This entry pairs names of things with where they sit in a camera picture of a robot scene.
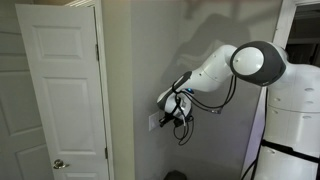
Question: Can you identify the silver door knob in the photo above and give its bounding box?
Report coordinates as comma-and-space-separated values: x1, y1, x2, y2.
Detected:
53, 159, 68, 169

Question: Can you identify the white light switch plate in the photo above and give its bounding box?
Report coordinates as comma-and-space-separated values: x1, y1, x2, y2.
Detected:
149, 111, 160, 131

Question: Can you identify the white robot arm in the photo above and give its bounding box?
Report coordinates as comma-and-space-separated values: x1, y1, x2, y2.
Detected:
157, 41, 320, 180

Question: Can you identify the white panel door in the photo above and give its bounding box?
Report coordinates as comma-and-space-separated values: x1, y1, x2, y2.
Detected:
16, 4, 109, 180

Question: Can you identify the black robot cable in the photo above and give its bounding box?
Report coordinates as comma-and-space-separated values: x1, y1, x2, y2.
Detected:
171, 74, 238, 147

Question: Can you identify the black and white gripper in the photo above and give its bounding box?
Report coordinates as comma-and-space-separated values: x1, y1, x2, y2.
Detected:
158, 92, 192, 127

